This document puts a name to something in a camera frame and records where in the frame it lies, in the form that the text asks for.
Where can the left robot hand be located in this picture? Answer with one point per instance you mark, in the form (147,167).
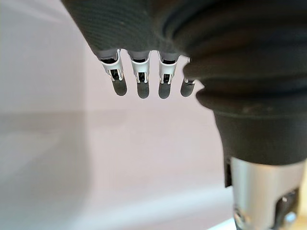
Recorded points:
(239,72)

